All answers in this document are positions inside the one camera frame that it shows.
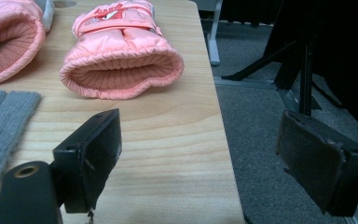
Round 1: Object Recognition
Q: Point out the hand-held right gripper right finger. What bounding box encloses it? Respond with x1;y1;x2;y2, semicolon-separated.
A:
275;110;358;217

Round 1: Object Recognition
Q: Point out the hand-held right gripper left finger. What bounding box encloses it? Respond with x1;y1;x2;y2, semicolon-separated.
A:
51;107;123;217

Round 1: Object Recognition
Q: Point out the pink glove with printed strap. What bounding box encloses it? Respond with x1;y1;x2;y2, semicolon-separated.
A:
59;0;186;101

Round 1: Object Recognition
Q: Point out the black tripod stand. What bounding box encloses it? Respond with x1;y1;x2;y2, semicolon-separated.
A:
221;0;345;117

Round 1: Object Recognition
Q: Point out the pink glove with gray palm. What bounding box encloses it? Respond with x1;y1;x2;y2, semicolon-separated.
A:
0;0;56;88

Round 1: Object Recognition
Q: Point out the metal floor rail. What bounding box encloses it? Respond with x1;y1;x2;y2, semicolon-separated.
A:
213;76;311;115

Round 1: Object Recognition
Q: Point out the white metal desk frame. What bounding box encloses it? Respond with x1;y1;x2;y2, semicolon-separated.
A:
195;0;224;67

